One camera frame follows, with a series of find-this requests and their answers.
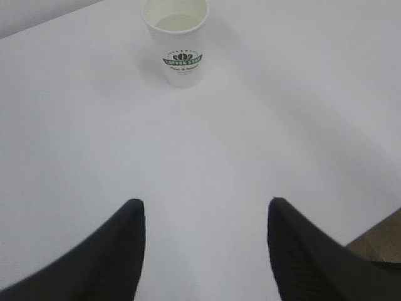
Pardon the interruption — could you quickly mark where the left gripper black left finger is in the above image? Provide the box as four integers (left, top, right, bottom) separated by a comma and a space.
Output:
1, 199, 146, 300

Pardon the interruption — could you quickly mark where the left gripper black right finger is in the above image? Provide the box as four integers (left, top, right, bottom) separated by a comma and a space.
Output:
267, 198, 400, 300

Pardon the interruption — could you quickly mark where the white paper cup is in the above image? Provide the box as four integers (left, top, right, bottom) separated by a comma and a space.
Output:
142, 0, 209, 88

